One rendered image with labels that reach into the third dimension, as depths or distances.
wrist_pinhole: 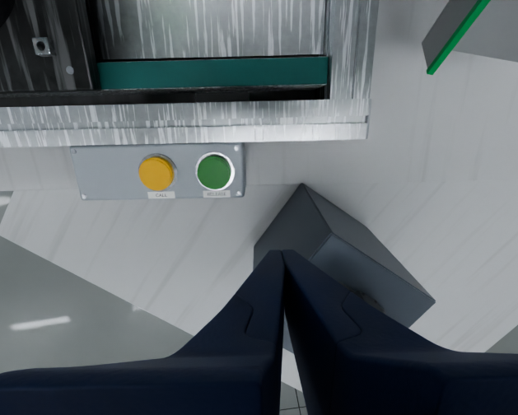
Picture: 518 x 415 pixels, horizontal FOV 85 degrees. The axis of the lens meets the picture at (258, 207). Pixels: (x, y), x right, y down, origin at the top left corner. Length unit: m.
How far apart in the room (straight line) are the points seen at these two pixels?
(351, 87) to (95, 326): 1.85
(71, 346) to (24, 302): 0.36
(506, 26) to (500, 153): 0.25
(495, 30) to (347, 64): 0.13
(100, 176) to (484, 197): 0.58
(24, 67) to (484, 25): 0.46
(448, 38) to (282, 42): 0.18
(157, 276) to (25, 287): 1.52
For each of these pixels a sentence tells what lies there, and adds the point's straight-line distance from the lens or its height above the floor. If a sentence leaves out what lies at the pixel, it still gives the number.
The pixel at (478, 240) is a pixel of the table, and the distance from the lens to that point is 0.62.
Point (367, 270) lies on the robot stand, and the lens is 0.30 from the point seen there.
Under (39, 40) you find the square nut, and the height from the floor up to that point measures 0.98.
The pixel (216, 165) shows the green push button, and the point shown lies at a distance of 0.34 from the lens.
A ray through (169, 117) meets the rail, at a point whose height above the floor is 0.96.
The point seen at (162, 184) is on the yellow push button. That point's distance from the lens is 0.36.
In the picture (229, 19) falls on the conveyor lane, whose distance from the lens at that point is 0.40.
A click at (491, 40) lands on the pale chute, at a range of 0.38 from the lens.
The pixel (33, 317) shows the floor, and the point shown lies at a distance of 2.13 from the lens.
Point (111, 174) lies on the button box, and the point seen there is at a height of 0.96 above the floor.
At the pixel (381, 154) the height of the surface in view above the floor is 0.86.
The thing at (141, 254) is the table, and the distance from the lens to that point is 0.54.
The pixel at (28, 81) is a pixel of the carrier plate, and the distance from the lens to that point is 0.42.
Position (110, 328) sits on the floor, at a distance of 1.95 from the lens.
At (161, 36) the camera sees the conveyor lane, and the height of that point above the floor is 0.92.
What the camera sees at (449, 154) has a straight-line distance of 0.54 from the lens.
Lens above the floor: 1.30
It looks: 71 degrees down
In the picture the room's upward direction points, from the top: 180 degrees counter-clockwise
